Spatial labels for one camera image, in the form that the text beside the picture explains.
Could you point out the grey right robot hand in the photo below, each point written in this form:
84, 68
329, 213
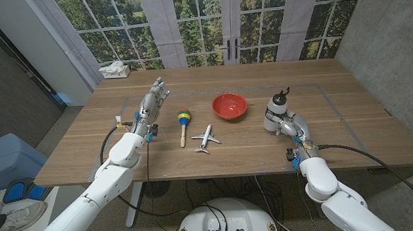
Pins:
299, 128

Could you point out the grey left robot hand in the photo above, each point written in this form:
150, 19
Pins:
149, 106

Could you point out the white oil cruet black pump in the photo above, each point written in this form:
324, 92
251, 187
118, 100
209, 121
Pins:
275, 106

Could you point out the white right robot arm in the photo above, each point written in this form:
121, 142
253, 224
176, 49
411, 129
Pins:
318, 180

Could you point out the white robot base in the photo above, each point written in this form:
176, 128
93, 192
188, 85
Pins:
226, 217

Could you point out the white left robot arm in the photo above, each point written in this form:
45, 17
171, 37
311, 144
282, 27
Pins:
107, 177

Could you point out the colourful wooden maraca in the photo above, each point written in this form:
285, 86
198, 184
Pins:
184, 117

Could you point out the white toy airplane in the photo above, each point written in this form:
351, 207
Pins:
205, 138

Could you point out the white tissue box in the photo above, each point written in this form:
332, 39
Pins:
115, 72

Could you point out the red bowl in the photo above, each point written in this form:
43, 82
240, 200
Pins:
229, 105

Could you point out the printed window backdrop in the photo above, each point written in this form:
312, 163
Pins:
201, 23

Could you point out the white table leg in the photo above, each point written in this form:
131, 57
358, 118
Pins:
133, 204

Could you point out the blue-grey upholstered seat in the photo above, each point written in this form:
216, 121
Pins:
7, 157

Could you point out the blue and black foot pedal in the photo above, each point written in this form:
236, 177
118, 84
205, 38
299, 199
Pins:
19, 190

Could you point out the white sneaker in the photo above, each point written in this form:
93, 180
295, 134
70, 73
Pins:
20, 217

